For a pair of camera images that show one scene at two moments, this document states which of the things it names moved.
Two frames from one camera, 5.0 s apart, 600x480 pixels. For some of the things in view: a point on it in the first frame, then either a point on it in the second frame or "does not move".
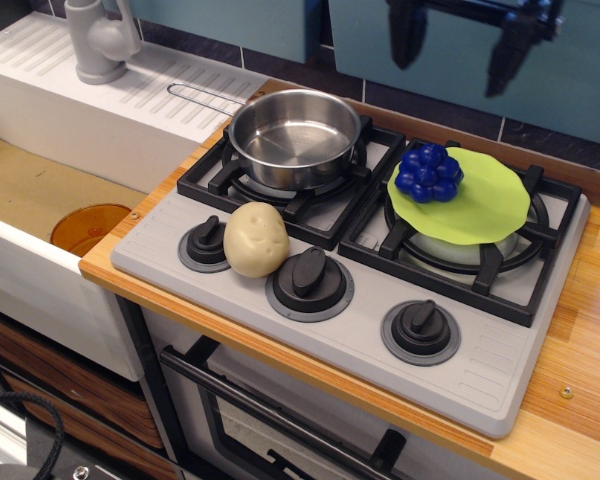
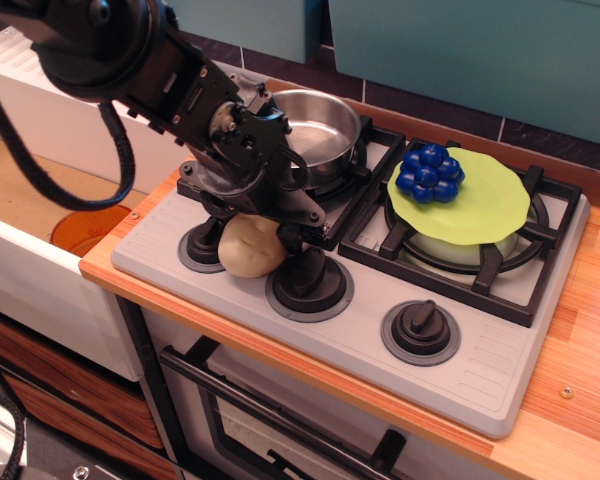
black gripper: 529,23 to 240,166
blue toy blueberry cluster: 428,173 does not move
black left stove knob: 202,248 does not move
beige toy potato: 256,239 does not move
